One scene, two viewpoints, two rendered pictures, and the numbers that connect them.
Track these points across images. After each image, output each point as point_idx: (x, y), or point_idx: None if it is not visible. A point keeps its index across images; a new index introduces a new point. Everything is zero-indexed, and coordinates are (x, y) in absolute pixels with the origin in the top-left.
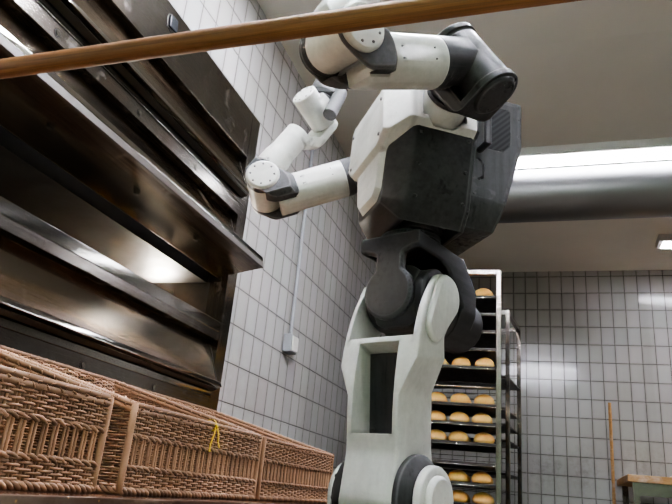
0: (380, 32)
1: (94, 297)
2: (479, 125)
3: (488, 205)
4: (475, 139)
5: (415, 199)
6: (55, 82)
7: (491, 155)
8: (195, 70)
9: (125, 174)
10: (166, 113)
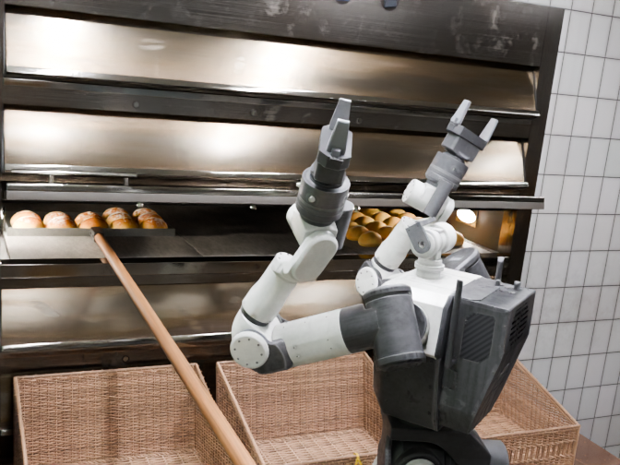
0: (261, 354)
1: (340, 291)
2: (458, 333)
3: (457, 414)
4: (439, 358)
5: (387, 403)
6: (232, 196)
7: (466, 365)
8: (434, 25)
9: None
10: (390, 106)
